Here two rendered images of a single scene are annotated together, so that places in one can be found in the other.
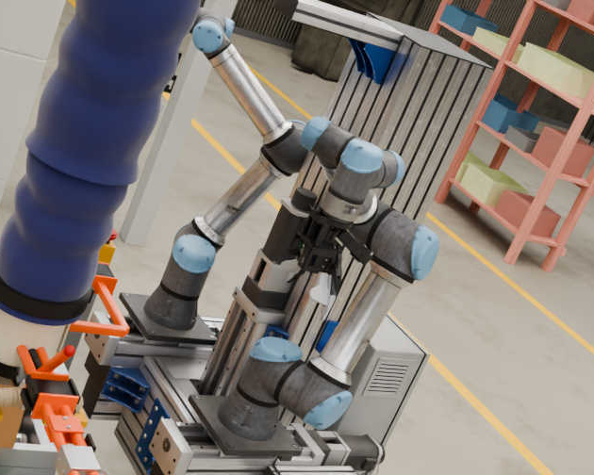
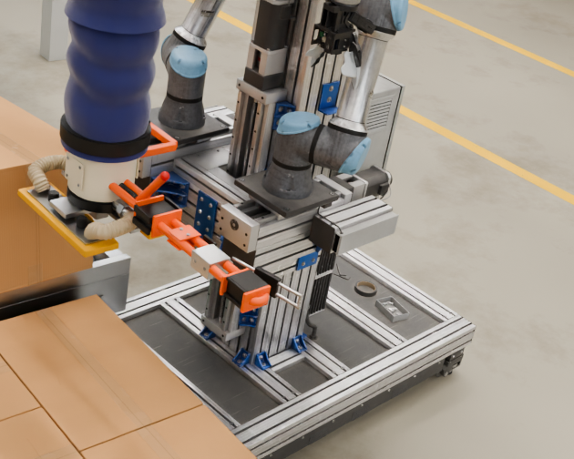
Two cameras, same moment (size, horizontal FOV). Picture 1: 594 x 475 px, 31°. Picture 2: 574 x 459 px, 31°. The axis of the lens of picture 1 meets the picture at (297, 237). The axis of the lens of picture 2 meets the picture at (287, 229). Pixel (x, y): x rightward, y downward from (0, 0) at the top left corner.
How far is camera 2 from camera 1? 0.55 m
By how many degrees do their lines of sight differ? 15
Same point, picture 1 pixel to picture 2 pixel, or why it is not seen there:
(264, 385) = (298, 154)
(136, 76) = not seen: outside the picture
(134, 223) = (52, 41)
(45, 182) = (98, 45)
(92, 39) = not seen: outside the picture
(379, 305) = (374, 61)
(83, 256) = (142, 96)
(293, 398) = (326, 156)
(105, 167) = (144, 17)
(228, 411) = (273, 182)
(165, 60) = not seen: outside the picture
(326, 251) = (344, 33)
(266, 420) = (305, 180)
